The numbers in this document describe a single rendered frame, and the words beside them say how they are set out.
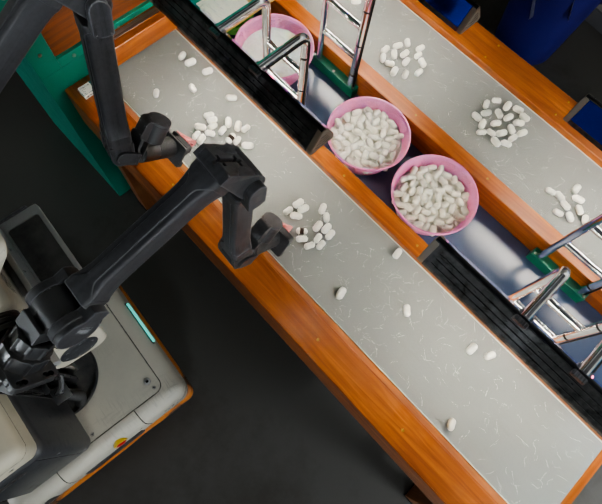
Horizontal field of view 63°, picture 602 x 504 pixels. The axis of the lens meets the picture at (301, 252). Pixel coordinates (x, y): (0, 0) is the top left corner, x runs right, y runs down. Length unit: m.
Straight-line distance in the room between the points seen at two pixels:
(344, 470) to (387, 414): 0.79
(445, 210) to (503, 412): 0.60
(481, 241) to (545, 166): 0.32
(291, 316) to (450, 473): 0.56
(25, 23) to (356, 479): 1.81
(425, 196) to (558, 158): 0.47
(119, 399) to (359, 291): 0.94
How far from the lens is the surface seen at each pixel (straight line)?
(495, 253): 1.63
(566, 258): 1.62
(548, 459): 1.52
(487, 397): 1.46
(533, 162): 1.75
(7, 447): 1.41
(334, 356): 1.33
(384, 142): 1.60
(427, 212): 1.53
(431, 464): 1.37
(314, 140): 1.17
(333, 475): 2.10
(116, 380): 1.88
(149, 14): 1.74
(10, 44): 1.03
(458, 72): 1.84
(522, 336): 1.13
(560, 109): 1.87
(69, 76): 1.74
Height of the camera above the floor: 2.08
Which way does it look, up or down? 71 degrees down
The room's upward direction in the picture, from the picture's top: 10 degrees clockwise
